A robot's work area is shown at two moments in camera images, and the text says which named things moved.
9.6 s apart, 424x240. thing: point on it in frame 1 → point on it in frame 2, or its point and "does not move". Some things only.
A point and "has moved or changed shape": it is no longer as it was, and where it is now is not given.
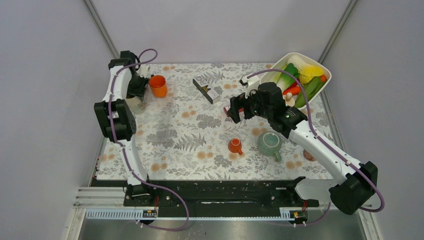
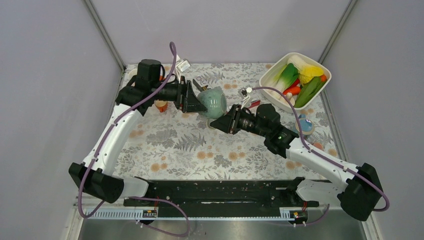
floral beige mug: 137,105 has moved or changed shape
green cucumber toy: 312,88 does not move
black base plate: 211,194 does not move
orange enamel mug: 158,86 has moved or changed shape
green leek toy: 284,80 does not move
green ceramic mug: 269,143 has moved or changed shape
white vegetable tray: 313,76 does not move
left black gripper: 140,91 → 186,99
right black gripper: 238,102 → 226,123
